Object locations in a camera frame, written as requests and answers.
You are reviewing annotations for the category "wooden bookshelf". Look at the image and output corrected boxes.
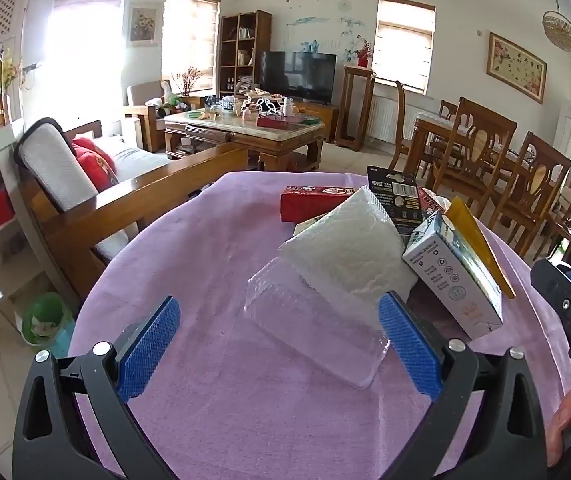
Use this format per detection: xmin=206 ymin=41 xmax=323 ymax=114
xmin=218 ymin=10 xmax=272 ymax=98

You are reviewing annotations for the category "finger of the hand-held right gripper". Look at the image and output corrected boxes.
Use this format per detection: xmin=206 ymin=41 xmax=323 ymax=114
xmin=530 ymin=258 xmax=571 ymax=353

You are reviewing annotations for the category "red flower vase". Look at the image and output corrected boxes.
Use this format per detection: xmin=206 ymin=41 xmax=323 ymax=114
xmin=353 ymin=35 xmax=373 ymax=68

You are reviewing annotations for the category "red cardboard box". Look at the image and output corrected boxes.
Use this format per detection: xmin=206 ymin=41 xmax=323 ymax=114
xmin=279 ymin=185 xmax=361 ymax=223

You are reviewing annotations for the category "flat screen television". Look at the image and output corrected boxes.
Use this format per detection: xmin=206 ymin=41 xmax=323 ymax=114
xmin=258 ymin=51 xmax=337 ymax=106

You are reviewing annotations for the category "person's right hand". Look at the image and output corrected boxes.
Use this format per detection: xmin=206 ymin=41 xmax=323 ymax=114
xmin=545 ymin=384 xmax=571 ymax=467

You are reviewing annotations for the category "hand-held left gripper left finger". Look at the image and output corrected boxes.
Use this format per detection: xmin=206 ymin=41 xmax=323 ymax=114
xmin=12 ymin=296 xmax=182 ymax=480

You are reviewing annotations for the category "wooden coffee table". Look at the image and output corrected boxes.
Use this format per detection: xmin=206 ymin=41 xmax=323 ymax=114
xmin=164 ymin=107 xmax=326 ymax=173

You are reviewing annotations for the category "white radiator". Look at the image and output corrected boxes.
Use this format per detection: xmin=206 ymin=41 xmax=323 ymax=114
xmin=368 ymin=95 xmax=416 ymax=143

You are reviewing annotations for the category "wide framed wall picture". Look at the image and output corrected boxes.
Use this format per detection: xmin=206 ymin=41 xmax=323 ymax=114
xmin=485 ymin=31 xmax=547 ymax=105

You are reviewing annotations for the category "yellow packet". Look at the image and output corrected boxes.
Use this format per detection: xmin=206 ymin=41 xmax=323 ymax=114
xmin=444 ymin=196 xmax=516 ymax=299

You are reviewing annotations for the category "clear plastic tray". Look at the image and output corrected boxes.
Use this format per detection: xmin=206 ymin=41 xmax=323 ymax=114
xmin=242 ymin=256 xmax=391 ymax=390

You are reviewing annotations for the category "tall wooden plant stand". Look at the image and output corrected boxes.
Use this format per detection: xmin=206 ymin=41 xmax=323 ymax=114
xmin=334 ymin=65 xmax=376 ymax=151

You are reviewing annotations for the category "white bubble wrap sheet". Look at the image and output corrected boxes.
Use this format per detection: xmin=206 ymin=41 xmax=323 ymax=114
xmin=278 ymin=185 xmax=419 ymax=328

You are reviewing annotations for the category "green plastic bucket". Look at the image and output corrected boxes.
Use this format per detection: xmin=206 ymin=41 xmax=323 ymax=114
xmin=21 ymin=292 xmax=76 ymax=358

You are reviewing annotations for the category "wooden television stand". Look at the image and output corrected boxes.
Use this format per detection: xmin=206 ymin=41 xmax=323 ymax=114
xmin=295 ymin=102 xmax=340 ymax=143

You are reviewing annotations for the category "purple tablecloth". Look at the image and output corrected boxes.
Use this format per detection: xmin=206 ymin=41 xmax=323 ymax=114
xmin=68 ymin=170 xmax=571 ymax=480

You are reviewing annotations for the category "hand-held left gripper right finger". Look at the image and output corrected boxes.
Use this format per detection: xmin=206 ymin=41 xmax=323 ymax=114
xmin=378 ymin=291 xmax=549 ymax=480

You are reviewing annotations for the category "red cushion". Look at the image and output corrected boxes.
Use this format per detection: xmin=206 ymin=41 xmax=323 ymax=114
xmin=71 ymin=137 xmax=120 ymax=192

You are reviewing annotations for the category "red and white packet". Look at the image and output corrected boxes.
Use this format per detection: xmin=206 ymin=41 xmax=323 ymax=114
xmin=418 ymin=187 xmax=452 ymax=216

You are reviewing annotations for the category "white carton box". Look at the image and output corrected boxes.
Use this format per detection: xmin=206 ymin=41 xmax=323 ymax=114
xmin=402 ymin=208 xmax=505 ymax=339

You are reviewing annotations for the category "wooden armchair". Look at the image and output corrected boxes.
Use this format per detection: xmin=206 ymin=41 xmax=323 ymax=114
xmin=124 ymin=80 xmax=176 ymax=153

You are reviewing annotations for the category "black battery blister pack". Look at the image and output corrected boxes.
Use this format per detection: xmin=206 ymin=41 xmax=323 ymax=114
xmin=367 ymin=165 xmax=429 ymax=248

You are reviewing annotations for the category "window with roller blind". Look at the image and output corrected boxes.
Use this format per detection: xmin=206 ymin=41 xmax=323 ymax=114
xmin=48 ymin=0 xmax=126 ymax=136
xmin=162 ymin=0 xmax=221 ymax=96
xmin=376 ymin=0 xmax=436 ymax=95

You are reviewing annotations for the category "flower wall painting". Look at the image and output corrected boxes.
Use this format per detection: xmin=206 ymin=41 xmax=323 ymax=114
xmin=126 ymin=2 xmax=162 ymax=48

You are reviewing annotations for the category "white standing air conditioner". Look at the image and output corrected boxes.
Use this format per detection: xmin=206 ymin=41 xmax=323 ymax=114
xmin=553 ymin=102 xmax=571 ymax=161

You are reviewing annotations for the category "wooden dining table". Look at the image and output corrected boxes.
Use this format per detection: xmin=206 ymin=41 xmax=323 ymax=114
xmin=405 ymin=110 xmax=566 ymax=181

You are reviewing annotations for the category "crystal ceiling lamp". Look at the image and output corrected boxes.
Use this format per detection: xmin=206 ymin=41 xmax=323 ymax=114
xmin=542 ymin=0 xmax=571 ymax=54

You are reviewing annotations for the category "wooden sofa with white cushions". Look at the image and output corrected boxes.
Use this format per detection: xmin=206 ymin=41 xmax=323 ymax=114
xmin=12 ymin=117 xmax=251 ymax=301

